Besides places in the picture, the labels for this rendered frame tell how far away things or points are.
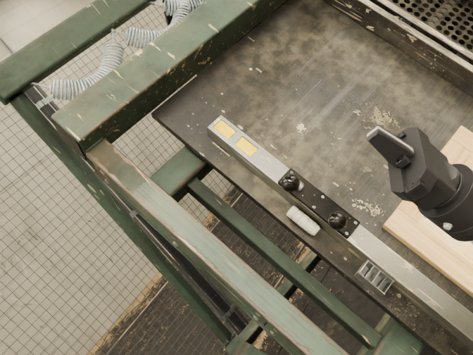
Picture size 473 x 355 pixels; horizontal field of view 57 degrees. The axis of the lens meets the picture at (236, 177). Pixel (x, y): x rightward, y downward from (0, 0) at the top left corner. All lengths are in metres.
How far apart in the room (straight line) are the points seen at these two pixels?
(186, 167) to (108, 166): 0.20
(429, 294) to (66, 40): 1.27
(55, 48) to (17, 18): 4.63
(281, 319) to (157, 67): 0.64
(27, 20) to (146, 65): 5.13
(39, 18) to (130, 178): 5.33
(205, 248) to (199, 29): 0.57
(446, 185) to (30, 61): 1.27
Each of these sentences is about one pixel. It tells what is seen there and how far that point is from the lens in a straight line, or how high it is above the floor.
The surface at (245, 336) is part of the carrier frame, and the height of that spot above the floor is 0.78.
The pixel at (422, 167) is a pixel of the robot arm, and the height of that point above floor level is 1.58.
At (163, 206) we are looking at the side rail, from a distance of 0.98.
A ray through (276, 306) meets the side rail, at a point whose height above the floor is 1.38.
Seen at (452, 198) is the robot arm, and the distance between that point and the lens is 0.65.
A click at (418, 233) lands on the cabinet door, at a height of 1.24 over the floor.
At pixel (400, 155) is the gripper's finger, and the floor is 1.60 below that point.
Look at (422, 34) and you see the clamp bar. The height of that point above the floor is 1.53.
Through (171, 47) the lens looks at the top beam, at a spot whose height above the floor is 1.91.
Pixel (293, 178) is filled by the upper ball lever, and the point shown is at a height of 1.55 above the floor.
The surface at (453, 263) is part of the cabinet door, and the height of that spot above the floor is 1.16.
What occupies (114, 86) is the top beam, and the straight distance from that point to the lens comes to 1.09.
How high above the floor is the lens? 1.85
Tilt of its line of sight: 15 degrees down
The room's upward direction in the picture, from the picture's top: 39 degrees counter-clockwise
